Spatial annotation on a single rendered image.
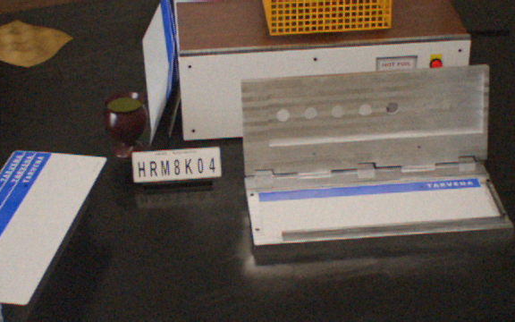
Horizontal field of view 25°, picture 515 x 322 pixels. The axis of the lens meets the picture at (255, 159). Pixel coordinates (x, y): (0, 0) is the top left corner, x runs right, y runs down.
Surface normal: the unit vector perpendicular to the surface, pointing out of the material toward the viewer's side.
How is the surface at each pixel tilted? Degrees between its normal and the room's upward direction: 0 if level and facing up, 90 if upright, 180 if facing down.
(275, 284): 0
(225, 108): 90
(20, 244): 0
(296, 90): 75
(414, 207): 0
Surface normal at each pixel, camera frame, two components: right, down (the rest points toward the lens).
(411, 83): 0.08, 0.31
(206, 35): -0.02, -0.84
